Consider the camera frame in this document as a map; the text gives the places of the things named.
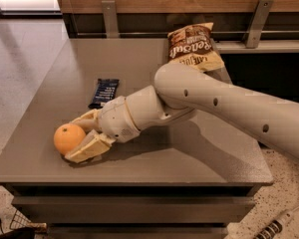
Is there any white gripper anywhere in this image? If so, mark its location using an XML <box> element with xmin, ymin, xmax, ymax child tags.
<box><xmin>65</xmin><ymin>97</ymin><xmax>140</xmax><ymax>163</ymax></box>

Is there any orange fruit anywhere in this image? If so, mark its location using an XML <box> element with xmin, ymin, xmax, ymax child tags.
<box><xmin>54</xmin><ymin>123</ymin><xmax>86</xmax><ymax>155</ymax></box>

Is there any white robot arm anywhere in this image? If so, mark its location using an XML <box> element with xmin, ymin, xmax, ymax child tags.
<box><xmin>66</xmin><ymin>63</ymin><xmax>299</xmax><ymax>162</ymax></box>

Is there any dark blue candy bar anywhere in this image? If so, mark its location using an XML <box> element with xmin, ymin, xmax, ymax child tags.
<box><xmin>88</xmin><ymin>79</ymin><xmax>120</xmax><ymax>109</ymax></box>

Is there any grey drawer cabinet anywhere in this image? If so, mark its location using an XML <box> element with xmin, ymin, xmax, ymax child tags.
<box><xmin>0</xmin><ymin>39</ymin><xmax>273</xmax><ymax>239</ymax></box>

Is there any brown yellow chip bag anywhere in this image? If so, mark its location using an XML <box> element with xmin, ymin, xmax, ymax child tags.
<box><xmin>167</xmin><ymin>22</ymin><xmax>224</xmax><ymax>72</ymax></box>

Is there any white power strip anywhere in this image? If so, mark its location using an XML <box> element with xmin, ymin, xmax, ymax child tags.
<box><xmin>253</xmin><ymin>205</ymin><xmax>299</xmax><ymax>239</ymax></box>

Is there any left metal bracket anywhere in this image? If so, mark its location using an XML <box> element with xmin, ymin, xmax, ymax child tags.
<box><xmin>102</xmin><ymin>0</ymin><xmax>120</xmax><ymax>39</ymax></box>

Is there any metal bracket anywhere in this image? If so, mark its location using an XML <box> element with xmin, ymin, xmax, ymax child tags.
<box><xmin>244</xmin><ymin>0</ymin><xmax>274</xmax><ymax>49</ymax></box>
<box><xmin>102</xmin><ymin>0</ymin><xmax>120</xmax><ymax>39</ymax></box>

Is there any right metal bracket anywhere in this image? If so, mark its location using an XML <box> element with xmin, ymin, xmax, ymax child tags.
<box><xmin>244</xmin><ymin>0</ymin><xmax>274</xmax><ymax>49</ymax></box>

